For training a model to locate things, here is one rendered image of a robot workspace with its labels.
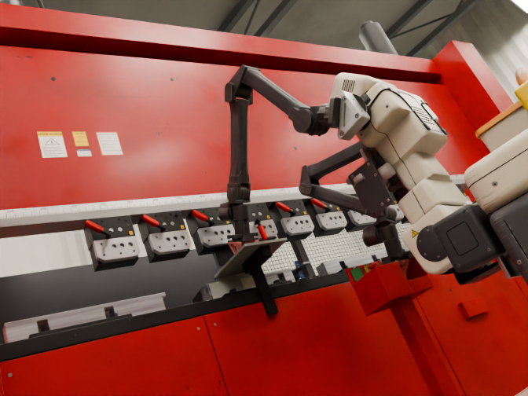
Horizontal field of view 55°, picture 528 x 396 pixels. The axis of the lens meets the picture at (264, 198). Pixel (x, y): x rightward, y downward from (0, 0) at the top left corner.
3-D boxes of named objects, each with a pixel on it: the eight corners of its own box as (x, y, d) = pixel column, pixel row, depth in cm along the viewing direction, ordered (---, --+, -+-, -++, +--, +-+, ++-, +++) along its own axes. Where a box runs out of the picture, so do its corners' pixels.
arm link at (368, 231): (382, 205, 183) (394, 209, 189) (355, 214, 190) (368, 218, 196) (388, 236, 178) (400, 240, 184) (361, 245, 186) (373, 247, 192)
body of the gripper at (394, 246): (394, 260, 188) (389, 240, 189) (413, 254, 179) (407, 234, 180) (381, 263, 185) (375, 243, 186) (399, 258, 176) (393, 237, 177)
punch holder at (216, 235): (205, 246, 191) (192, 208, 197) (196, 255, 197) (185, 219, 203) (239, 241, 199) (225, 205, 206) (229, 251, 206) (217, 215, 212)
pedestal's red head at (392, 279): (390, 300, 165) (366, 251, 172) (365, 316, 178) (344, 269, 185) (434, 286, 174) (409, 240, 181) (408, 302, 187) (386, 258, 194)
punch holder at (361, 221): (357, 224, 236) (342, 194, 243) (346, 232, 243) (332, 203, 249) (379, 221, 245) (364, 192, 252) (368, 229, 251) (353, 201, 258)
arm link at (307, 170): (293, 166, 216) (308, 172, 223) (298, 196, 211) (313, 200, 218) (383, 119, 189) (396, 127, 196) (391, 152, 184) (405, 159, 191)
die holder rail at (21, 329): (9, 354, 143) (4, 323, 146) (7, 361, 147) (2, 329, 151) (172, 317, 171) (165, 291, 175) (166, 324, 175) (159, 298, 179)
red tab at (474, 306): (469, 317, 219) (461, 302, 222) (466, 319, 221) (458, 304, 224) (489, 310, 228) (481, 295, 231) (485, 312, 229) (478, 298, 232)
